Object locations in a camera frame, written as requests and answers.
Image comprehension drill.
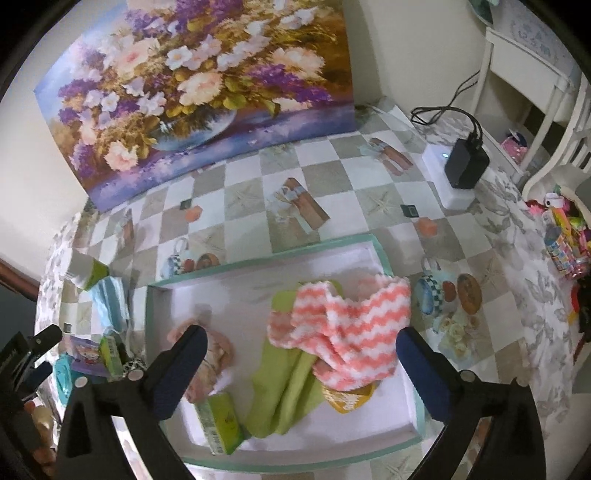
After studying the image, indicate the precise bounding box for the floral painting canvas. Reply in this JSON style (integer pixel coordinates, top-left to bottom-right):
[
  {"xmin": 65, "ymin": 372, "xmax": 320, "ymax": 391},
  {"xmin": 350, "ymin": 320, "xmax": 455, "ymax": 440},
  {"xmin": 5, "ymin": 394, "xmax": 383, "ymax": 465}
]
[{"xmin": 35, "ymin": 1, "xmax": 355, "ymax": 211}]

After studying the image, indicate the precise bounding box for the pink beige scrunchie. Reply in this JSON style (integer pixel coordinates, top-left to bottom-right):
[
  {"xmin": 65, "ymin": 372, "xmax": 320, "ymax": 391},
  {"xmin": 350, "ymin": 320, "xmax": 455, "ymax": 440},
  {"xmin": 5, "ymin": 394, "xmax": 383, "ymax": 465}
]
[{"xmin": 167, "ymin": 318, "xmax": 235, "ymax": 404}]

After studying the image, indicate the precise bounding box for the teal plastic case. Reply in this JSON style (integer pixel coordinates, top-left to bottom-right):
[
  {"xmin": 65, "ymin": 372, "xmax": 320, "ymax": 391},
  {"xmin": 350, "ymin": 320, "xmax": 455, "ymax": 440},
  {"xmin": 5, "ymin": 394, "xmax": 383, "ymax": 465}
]
[{"xmin": 53, "ymin": 354, "xmax": 74, "ymax": 407}]

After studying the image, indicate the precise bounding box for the lime green cloth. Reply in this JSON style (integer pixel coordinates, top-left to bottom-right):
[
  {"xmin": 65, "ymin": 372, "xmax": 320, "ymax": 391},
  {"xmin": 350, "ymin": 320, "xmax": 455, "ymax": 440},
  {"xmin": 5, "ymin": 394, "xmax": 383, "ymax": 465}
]
[{"xmin": 245, "ymin": 282, "xmax": 335, "ymax": 439}]

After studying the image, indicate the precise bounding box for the colourful toy pile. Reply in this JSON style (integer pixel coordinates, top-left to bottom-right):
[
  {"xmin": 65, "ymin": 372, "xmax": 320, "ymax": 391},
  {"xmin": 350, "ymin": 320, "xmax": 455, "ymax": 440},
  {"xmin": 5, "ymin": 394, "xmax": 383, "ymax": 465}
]
[{"xmin": 526, "ymin": 186, "xmax": 590, "ymax": 361}]

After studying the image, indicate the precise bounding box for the white teal shallow tray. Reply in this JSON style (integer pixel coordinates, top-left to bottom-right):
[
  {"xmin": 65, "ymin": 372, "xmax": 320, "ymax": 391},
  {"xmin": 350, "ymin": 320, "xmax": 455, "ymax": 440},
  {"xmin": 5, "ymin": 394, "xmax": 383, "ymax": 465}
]
[{"xmin": 145, "ymin": 234, "xmax": 426, "ymax": 473}]

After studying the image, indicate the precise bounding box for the black power adapter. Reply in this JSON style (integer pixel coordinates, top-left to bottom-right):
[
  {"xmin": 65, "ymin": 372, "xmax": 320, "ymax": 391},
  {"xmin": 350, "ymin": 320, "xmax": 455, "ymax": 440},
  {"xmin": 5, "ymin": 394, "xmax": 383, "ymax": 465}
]
[{"xmin": 444, "ymin": 132, "xmax": 490, "ymax": 190}]

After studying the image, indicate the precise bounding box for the checkered tablecloth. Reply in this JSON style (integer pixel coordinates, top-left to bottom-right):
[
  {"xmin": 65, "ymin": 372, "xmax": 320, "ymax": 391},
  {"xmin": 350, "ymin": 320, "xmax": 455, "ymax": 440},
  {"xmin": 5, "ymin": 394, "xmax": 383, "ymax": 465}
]
[{"xmin": 34, "ymin": 94, "xmax": 588, "ymax": 480}]

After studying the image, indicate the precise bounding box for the pink white chevron cloth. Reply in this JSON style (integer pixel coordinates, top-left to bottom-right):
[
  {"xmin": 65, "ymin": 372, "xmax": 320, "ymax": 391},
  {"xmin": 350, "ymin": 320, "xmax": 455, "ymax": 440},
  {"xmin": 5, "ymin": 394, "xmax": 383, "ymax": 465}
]
[{"xmin": 266, "ymin": 274, "xmax": 412, "ymax": 392}]

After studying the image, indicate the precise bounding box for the black cable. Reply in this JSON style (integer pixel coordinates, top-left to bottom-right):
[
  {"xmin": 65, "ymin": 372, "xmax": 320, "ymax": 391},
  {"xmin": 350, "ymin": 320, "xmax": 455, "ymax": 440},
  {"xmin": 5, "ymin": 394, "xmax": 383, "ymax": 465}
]
[{"xmin": 410, "ymin": 68, "xmax": 484, "ymax": 139}]

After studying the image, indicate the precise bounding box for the leopard print scrunchie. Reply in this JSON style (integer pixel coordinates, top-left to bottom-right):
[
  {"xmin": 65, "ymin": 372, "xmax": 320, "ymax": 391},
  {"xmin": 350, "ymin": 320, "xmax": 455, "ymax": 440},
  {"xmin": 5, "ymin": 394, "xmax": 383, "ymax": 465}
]
[{"xmin": 123, "ymin": 357, "xmax": 146, "ymax": 377}]

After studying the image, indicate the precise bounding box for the yellow snack packet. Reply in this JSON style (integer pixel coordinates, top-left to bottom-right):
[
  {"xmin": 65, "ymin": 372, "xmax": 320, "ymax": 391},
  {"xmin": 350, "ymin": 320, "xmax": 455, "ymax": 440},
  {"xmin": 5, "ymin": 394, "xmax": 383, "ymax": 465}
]
[{"xmin": 322, "ymin": 382, "xmax": 378, "ymax": 414}]

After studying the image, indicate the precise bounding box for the light blue face mask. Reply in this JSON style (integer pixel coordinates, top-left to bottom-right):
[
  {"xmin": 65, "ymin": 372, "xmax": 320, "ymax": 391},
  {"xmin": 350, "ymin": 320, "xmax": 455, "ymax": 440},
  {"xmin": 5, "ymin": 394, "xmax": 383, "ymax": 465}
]
[{"xmin": 90, "ymin": 276, "xmax": 130, "ymax": 334}]

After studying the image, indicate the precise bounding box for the green tissue pack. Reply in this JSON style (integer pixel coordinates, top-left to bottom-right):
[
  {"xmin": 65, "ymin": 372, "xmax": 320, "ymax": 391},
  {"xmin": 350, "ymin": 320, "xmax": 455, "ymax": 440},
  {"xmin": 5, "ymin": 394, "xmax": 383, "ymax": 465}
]
[{"xmin": 99, "ymin": 335, "xmax": 124, "ymax": 380}]

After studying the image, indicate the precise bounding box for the purple cartoon packet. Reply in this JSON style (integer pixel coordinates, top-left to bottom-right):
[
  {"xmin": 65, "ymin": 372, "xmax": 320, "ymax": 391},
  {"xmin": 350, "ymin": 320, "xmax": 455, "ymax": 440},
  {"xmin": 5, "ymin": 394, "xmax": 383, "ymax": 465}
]
[{"xmin": 68, "ymin": 336, "xmax": 109, "ymax": 378}]

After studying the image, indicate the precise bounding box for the white wooden chair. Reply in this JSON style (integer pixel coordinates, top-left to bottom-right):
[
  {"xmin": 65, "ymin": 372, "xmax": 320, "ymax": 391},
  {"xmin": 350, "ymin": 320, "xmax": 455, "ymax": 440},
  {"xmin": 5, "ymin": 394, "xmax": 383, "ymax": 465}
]
[{"xmin": 470, "ymin": 28, "xmax": 590, "ymax": 199}]

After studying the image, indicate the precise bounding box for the white power strip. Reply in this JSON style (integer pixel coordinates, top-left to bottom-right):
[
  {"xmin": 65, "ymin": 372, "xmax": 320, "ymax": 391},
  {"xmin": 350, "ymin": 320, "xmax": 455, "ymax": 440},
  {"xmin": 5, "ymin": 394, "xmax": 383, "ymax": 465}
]
[{"xmin": 423, "ymin": 144, "xmax": 475, "ymax": 211}]

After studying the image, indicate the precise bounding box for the white green pill bottle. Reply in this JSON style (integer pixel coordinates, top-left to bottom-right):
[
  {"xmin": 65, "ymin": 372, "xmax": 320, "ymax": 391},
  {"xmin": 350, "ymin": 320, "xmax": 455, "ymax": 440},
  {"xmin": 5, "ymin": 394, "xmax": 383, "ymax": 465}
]
[{"xmin": 64, "ymin": 250, "xmax": 109, "ymax": 291}]

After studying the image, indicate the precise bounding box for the small green gum box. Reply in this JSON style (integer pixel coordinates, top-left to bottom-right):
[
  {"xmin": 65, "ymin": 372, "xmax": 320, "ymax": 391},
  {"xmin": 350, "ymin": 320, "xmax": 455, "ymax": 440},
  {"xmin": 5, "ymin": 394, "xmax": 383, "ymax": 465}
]
[{"xmin": 195, "ymin": 392, "xmax": 245, "ymax": 455}]

